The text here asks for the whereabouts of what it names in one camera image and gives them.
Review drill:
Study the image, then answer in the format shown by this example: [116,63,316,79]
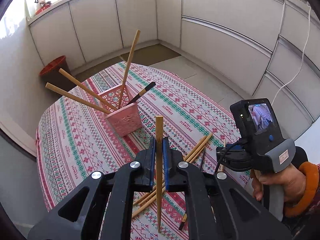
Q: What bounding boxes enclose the right forearm patterned sleeve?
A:
[283,146,319,239]

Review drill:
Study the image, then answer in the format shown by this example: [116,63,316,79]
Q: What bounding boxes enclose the white kitchen cabinets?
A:
[29,0,319,139]

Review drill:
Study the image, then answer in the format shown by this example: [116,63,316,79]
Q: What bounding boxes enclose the right hand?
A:
[250,164,306,204]

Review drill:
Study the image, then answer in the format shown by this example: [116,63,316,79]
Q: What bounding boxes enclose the bamboo chopstick left pair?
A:
[132,183,165,218]

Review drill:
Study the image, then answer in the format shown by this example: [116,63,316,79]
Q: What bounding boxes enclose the bamboo chopstick right pile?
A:
[183,133,213,163]

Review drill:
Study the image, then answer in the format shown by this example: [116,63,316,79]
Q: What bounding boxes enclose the pink perforated basket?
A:
[99,85,143,137]

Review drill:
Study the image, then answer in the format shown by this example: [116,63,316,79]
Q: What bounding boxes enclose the patterned tablecloth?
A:
[36,64,240,209]

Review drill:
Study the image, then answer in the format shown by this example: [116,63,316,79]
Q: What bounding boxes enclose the black chopstick in basket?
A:
[127,81,156,105]

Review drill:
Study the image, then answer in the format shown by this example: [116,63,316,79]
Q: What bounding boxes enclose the bamboo chopstick in basket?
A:
[59,68,117,111]

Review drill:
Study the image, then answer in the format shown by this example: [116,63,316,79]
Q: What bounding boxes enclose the red black trash bin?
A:
[39,55,75,92]

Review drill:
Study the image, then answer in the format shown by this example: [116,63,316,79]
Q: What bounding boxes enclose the bamboo chopstick leaning upright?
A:
[118,30,140,109]

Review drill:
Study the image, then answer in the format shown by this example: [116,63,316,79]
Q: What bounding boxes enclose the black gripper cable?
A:
[214,139,247,174]

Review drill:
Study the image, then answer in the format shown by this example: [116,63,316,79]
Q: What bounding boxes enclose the white power cable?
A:
[271,2,312,106]

